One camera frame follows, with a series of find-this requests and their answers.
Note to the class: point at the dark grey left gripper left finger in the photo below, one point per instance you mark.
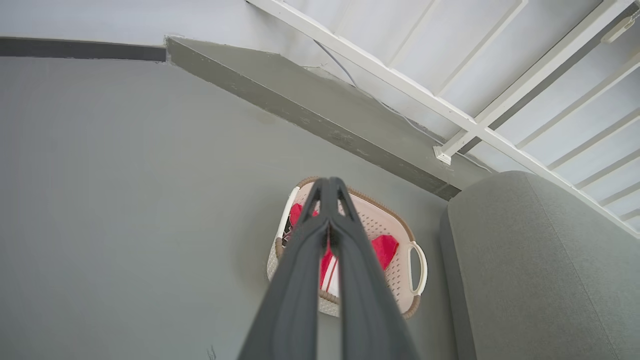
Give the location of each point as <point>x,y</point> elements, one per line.
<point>295,290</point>

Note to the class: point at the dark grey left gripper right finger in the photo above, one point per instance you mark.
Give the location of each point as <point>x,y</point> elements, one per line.
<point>367,300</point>

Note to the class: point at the white perforated plastic laundry basket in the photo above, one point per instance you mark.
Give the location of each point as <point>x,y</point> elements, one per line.
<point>390,225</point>

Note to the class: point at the red and white garment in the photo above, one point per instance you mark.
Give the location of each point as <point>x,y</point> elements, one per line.
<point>385,250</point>

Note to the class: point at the grey fabric sofa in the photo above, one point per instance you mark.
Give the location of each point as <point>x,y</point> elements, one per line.
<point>525,275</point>

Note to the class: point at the grey concrete ledge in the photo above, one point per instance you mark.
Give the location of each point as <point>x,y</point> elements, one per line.
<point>300,95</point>

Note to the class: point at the dark grey baseboard strip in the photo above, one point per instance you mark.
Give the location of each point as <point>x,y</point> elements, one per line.
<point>75,50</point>

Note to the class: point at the small white plastic fixture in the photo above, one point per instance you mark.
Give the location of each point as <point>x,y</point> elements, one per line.
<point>619,29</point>

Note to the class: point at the white metal shelf frame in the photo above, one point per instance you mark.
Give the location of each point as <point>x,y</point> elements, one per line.
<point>470,125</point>

